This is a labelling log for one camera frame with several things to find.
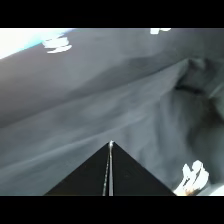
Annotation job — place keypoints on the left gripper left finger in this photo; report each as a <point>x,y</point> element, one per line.
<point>83,178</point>

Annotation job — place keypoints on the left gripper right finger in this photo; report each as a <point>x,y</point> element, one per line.
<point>138,178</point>

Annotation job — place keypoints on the black printed T-shirt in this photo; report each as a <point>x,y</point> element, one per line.
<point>100,100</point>

